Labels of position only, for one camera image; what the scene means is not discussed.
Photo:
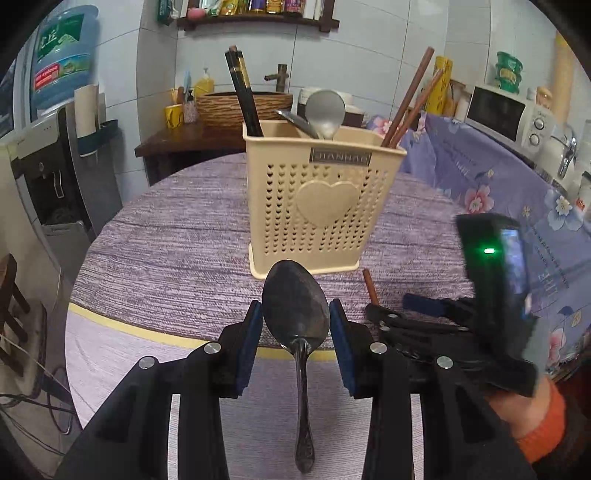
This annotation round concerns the blue water jug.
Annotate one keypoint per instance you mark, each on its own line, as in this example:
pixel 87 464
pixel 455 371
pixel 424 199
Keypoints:
pixel 64 50

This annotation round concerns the cream rolled mat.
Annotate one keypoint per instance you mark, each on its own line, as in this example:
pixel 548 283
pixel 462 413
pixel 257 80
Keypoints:
pixel 568 78

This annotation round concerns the white tube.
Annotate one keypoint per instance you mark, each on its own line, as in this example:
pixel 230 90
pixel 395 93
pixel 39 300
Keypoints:
pixel 317 8

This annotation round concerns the blue cup holder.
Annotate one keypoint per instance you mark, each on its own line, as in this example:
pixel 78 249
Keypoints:
pixel 104 136

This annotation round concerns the purple striped tablecloth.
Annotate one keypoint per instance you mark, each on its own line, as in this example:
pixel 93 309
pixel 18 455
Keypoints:
pixel 161 258

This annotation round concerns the large metal spoon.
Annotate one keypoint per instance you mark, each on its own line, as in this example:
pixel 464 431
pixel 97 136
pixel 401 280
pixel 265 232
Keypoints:
pixel 295 304

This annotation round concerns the yellow soap pump bottle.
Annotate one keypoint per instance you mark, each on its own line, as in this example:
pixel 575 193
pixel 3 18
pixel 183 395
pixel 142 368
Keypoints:
pixel 204 87

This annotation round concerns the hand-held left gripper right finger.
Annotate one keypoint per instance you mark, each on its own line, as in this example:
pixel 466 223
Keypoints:
pixel 344 350

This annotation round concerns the yellow oil bottle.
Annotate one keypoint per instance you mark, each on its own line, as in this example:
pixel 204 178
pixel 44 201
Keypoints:
pixel 243 5

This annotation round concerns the white bottle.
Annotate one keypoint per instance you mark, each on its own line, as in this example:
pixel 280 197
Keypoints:
pixel 308 7

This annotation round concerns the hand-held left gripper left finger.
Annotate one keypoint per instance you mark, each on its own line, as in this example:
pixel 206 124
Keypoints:
pixel 249 350

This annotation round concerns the dark wooden chair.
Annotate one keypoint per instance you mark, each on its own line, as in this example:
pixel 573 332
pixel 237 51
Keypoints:
pixel 11 314

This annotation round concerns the cream paper cup stack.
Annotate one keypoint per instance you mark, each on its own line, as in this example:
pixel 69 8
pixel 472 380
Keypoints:
pixel 86 110

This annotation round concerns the yellow mug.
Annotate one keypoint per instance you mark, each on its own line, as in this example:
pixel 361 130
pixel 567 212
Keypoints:
pixel 174 116

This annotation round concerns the wooden box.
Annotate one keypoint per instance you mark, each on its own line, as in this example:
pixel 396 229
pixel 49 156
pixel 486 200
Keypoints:
pixel 458 87

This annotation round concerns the purple floral cloth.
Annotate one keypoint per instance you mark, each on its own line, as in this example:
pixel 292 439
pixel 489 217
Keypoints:
pixel 485 161

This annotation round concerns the brass faucet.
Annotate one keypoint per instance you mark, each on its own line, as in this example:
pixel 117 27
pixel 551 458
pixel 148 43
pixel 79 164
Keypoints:
pixel 280 78

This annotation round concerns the white brown rice cooker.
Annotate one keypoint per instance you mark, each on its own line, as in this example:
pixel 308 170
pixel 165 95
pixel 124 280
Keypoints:
pixel 354 99

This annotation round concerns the yellow packet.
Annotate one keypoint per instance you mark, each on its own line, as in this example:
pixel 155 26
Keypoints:
pixel 229 6

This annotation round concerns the pink round item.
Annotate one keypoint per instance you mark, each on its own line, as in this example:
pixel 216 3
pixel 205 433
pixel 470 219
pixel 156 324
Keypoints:
pixel 196 13

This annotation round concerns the yellow label brown bottle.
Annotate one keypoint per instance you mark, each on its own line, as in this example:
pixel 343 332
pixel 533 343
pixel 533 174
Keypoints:
pixel 274 4

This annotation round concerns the person's right forearm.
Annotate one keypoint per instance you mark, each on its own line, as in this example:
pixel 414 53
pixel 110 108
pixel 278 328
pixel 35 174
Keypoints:
pixel 540 424

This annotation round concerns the yellow jar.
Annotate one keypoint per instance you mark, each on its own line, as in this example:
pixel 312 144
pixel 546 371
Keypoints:
pixel 544 98

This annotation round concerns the dark wooden counter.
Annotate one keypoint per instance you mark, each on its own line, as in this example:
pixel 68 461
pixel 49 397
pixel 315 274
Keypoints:
pixel 184 143

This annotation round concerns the purple label bottle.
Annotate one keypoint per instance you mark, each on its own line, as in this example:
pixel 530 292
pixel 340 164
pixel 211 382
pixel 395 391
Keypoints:
pixel 257 4

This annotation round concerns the water dispenser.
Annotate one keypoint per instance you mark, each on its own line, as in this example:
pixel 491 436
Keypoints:
pixel 37 138

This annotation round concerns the black chopstick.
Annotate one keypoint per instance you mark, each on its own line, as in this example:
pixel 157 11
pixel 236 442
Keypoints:
pixel 248 92
pixel 240 92

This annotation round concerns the white microwave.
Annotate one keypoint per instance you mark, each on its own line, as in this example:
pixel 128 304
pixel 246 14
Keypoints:
pixel 494 110

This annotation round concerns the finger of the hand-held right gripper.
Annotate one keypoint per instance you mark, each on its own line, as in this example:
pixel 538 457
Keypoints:
pixel 425 302
pixel 401 321

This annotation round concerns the small white jar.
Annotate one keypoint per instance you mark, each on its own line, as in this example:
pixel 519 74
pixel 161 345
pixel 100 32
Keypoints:
pixel 532 94

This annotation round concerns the red label dark bottle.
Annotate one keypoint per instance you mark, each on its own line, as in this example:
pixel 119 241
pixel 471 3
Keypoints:
pixel 293 4

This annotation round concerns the dark wooden wall shelf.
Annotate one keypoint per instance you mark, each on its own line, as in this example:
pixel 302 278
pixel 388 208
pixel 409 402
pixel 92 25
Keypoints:
pixel 258 21

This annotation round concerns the white green packet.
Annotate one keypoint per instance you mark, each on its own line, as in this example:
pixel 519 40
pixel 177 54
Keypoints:
pixel 213 7

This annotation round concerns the beige plastic utensil holder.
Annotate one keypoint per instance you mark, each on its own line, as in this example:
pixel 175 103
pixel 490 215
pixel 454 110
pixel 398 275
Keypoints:
pixel 323 203

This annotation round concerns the steel tap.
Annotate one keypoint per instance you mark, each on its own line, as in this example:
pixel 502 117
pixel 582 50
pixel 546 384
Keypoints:
pixel 567 154

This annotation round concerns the yellow wrap roll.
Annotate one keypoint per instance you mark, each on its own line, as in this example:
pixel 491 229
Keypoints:
pixel 442 85

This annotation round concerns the white cylinder jar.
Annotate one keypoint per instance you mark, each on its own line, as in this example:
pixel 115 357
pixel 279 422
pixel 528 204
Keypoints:
pixel 461 107

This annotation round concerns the brown wooden chopstick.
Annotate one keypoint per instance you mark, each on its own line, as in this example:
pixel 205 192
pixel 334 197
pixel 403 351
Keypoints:
pixel 412 87
pixel 419 106
pixel 369 286

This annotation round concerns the woven pattern wash basin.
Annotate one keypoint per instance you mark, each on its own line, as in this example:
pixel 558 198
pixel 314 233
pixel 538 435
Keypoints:
pixel 221 108

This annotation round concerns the blue toothbrush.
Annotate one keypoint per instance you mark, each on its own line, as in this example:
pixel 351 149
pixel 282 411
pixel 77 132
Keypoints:
pixel 186 83

